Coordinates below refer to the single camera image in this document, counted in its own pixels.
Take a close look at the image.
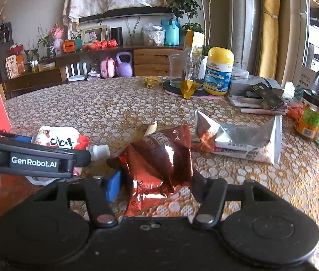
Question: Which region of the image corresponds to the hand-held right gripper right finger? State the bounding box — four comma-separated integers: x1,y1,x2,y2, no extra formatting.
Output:
192,172,293,229

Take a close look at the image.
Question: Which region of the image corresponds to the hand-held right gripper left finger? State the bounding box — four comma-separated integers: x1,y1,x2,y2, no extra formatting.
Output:
34,169,122,229

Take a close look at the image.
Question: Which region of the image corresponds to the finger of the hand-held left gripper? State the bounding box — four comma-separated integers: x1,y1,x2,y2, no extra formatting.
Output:
0,128,33,144

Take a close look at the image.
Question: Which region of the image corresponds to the white red drink pouch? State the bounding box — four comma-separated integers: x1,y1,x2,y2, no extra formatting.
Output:
25,126,111,186

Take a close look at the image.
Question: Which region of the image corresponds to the copper brown foil packet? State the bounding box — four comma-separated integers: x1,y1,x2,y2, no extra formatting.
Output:
107,124,195,217

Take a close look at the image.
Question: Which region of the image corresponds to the silver white foil packet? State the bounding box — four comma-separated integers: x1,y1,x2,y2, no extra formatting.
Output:
190,110,284,166

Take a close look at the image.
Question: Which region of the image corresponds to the cream small tube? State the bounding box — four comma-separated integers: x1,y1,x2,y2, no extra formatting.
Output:
144,120,159,138

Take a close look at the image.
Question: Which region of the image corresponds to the white router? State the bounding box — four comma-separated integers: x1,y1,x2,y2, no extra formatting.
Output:
65,63,89,82

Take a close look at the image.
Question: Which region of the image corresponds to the dark wooden shelf unit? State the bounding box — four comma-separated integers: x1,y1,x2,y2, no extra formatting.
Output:
0,22,25,80

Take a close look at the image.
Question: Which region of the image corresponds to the pink notebook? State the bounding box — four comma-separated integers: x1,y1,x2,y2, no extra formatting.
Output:
233,95,287,116

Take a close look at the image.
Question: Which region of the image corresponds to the round dark table mat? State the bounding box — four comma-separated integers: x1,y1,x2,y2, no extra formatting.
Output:
163,78,225,100

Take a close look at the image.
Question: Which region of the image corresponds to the pink flower doll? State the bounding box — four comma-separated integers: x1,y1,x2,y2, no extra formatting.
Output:
50,24,66,55

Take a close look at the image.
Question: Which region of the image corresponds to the yellow crumpled wrapper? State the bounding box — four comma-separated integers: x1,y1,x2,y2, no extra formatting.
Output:
144,77,160,89

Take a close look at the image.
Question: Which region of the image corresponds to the pink kettlebell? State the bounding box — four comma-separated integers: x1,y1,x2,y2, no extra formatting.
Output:
100,56,117,79

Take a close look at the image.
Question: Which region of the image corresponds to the black card booklet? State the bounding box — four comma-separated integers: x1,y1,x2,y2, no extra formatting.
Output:
251,82,286,110

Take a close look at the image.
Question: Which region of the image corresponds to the yellow white supplement bottle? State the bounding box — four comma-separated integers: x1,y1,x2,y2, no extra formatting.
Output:
203,47,235,96

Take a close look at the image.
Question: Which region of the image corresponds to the clear plastic storage box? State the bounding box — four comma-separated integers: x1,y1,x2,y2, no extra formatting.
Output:
229,68,250,81

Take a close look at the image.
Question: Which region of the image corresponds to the purple kettlebell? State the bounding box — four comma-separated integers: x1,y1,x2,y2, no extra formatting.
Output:
116,51,133,77

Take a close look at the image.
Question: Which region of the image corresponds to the clear drinking glass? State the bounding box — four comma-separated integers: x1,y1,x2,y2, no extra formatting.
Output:
169,54,190,88

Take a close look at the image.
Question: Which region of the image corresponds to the framed photo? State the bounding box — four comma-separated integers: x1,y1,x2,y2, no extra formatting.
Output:
80,25,107,46

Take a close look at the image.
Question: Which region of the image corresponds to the glass jar with black lid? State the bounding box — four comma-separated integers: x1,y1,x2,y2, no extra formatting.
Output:
294,89,319,142

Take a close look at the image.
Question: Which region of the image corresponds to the yellow clear snack bag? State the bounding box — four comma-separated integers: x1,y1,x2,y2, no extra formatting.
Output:
181,30,206,99

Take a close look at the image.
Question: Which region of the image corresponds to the wooden cabinet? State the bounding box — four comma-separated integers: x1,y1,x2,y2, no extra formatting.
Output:
3,44,186,100

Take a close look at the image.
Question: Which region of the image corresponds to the black speaker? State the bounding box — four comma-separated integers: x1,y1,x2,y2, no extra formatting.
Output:
110,27,123,46

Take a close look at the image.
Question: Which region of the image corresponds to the white labelled box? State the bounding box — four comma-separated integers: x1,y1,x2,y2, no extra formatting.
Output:
300,65,319,91

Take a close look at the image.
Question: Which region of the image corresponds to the clear plastic bag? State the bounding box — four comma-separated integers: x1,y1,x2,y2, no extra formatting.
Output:
143,23,166,46

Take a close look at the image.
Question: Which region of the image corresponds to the teal plastic container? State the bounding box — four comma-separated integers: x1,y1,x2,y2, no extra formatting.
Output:
161,19,181,46

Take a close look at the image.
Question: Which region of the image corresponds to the yellow curtain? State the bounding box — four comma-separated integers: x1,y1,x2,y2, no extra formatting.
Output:
258,0,282,79

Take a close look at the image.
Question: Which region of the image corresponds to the grey standing air conditioner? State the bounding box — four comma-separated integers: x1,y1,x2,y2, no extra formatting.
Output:
230,0,265,69

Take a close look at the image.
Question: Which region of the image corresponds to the green potted tree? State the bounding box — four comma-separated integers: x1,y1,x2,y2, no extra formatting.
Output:
164,0,225,36

